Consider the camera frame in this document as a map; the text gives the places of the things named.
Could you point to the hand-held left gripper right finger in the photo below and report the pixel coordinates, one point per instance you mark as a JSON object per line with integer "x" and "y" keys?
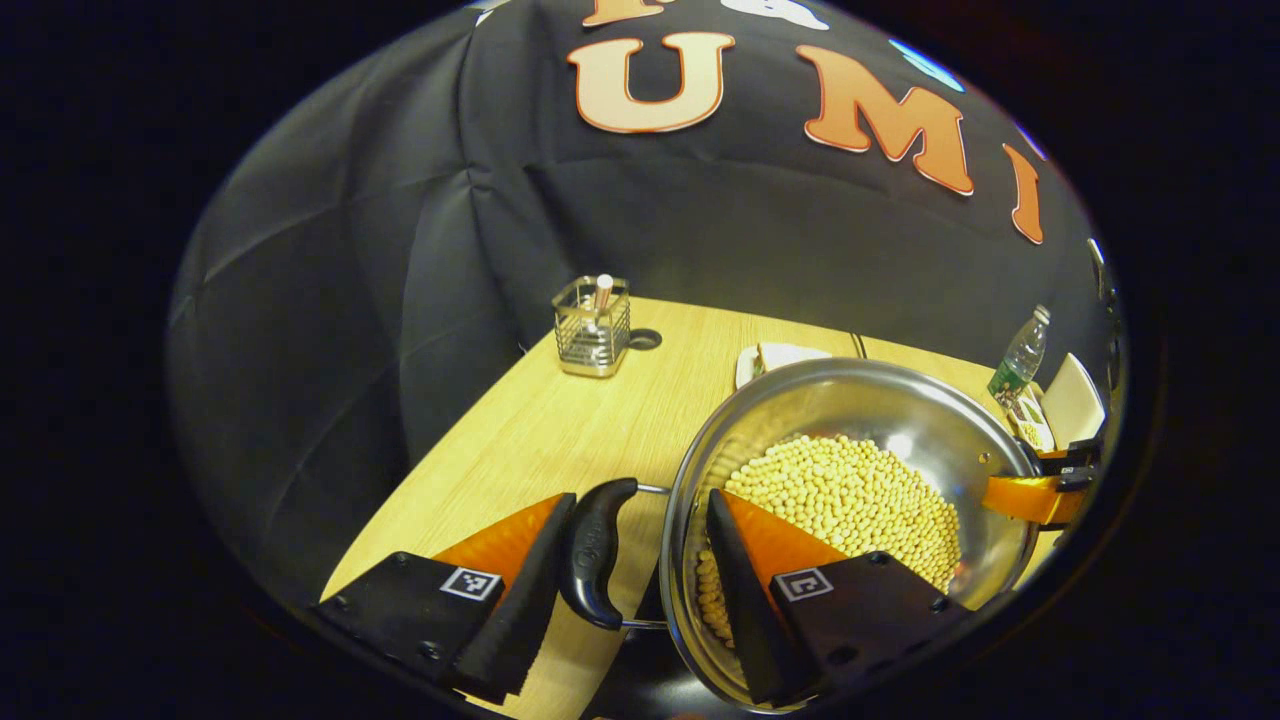
{"x": 745, "y": 610}

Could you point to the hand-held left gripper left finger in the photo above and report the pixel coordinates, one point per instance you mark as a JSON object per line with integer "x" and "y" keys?
{"x": 520, "y": 610}

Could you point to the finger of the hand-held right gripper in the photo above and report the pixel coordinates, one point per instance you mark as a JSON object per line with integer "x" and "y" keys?
{"x": 1020, "y": 497}

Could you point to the large pile of yellow soybeans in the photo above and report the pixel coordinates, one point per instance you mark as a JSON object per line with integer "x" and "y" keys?
{"x": 850, "y": 490}

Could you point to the stainless steel pot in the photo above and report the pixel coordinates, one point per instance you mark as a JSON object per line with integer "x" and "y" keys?
{"x": 850, "y": 400}

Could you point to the white divided tray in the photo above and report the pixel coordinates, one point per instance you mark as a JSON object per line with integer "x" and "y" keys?
{"x": 1030, "y": 430}

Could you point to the clear plastic water bottle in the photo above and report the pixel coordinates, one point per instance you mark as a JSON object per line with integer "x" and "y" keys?
{"x": 1020, "y": 360}

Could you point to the small white plate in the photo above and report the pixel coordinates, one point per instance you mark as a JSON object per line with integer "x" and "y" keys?
{"x": 745, "y": 370}

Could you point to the sandwich with lettuce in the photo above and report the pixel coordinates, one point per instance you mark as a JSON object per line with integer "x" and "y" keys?
{"x": 795, "y": 355}

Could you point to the wooden stick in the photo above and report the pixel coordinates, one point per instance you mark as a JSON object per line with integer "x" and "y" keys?
{"x": 603, "y": 290}

